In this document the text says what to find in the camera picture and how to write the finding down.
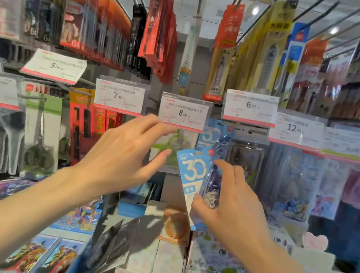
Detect person's right hand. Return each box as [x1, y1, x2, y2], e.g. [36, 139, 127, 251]
[185, 155, 284, 259]

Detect person's left hand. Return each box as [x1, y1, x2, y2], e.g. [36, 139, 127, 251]
[70, 102, 179, 209]

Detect orange correction tape pack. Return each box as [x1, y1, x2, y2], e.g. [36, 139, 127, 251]
[158, 204, 195, 247]

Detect blue correction tape package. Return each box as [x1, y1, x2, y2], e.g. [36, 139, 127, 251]
[196, 117, 237, 157]
[165, 141, 230, 235]

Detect green correction tape package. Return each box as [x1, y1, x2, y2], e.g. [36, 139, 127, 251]
[147, 124, 200, 178]

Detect pile of correction tape packages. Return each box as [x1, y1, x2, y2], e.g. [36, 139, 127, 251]
[83, 209, 167, 273]

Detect person's left forearm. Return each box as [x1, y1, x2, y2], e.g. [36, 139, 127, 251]
[0, 155, 120, 273]

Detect orange pen set packages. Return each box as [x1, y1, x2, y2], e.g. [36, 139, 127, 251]
[58, 86, 129, 173]

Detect blue cartoon card display box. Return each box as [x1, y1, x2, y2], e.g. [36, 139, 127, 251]
[0, 227, 89, 273]

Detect stack of blue striped packets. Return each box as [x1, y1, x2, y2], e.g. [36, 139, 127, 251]
[116, 177, 163, 222]

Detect clear blister compass package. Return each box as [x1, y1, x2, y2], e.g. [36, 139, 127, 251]
[223, 126, 271, 193]

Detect row of blue stationery packs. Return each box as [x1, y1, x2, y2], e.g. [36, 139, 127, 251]
[254, 145, 326, 225]

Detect pink heart figure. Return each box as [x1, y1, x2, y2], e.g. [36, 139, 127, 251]
[300, 231, 330, 253]

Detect scissors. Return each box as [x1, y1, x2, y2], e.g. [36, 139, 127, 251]
[8, 81, 71, 176]

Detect white pastel print box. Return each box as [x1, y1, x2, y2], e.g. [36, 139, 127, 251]
[114, 196, 196, 273]

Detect clear packs of grey scissors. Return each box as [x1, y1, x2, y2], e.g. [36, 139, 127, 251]
[0, 108, 29, 176]

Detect pink purple stationery packs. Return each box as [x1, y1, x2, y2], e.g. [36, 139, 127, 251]
[302, 157, 360, 273]

